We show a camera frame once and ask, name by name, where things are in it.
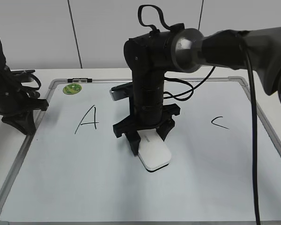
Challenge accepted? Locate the grey framed whiteboard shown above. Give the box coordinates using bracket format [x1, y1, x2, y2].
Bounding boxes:
[0, 75, 281, 225]

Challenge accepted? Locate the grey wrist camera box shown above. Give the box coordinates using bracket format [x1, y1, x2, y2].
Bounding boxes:
[110, 82, 133, 101]

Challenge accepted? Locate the white whiteboard eraser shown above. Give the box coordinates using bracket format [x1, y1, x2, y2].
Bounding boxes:
[138, 129, 172, 172]

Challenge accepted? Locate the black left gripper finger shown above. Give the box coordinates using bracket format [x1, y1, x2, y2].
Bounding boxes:
[1, 112, 36, 135]

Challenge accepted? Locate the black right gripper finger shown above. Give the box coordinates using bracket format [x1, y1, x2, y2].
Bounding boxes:
[156, 119, 175, 141]
[125, 131, 141, 156]

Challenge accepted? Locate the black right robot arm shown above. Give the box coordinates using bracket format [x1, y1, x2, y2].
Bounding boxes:
[111, 23, 281, 155]

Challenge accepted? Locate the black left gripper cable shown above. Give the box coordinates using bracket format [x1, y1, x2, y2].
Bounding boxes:
[10, 69, 42, 99]

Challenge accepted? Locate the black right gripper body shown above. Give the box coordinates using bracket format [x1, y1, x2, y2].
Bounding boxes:
[113, 71, 180, 138]

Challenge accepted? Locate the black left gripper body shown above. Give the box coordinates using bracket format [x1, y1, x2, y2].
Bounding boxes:
[0, 67, 49, 116]

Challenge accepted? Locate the black cable loop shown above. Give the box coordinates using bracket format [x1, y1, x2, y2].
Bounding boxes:
[137, 4, 173, 32]

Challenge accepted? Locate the green round magnet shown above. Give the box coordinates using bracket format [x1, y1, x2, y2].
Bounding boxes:
[63, 83, 82, 95]

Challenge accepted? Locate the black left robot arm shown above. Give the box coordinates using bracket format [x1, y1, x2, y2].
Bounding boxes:
[0, 41, 49, 135]

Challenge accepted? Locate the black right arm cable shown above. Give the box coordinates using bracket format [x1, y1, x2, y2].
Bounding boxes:
[163, 42, 261, 225]

